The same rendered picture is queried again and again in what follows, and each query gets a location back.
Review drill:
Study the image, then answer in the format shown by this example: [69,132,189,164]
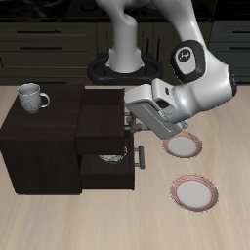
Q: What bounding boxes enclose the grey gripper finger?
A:
[128,110,139,124]
[137,122,152,132]

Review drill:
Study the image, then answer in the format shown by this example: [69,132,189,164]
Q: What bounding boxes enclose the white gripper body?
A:
[124,84,189,140]

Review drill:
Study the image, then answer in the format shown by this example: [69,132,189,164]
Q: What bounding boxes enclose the grey drawer handle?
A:
[132,145,146,170]
[124,111,138,135]

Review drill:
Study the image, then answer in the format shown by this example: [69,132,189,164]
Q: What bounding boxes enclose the dark wooden drawer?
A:
[79,130,137,191]
[74,87,127,157]

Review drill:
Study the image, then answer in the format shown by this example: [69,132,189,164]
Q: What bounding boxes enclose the red rimmed white plate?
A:
[162,131,204,160]
[169,173,220,214]

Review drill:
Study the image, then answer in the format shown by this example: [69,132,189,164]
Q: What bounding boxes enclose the white patterned bowl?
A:
[98,146,129,165]

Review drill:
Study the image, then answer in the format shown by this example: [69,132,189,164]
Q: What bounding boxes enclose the dark wooden cabinet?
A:
[0,84,137,196]

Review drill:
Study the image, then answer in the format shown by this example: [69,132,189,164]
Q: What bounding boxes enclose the white patterned mug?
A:
[17,82,52,115]

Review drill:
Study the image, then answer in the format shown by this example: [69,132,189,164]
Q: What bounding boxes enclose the dark kitchen cupboards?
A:
[0,0,250,87]

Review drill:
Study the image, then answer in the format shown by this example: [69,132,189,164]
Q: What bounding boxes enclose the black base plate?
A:
[86,52,165,86]

